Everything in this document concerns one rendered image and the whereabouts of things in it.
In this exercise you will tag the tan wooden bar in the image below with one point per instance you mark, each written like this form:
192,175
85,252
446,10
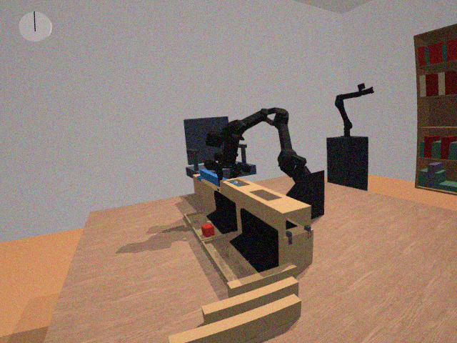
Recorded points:
248,301
243,326

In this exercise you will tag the red cube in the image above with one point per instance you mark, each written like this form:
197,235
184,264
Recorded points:
207,230

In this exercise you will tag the tan rectangular bar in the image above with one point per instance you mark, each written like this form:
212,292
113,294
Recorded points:
261,279

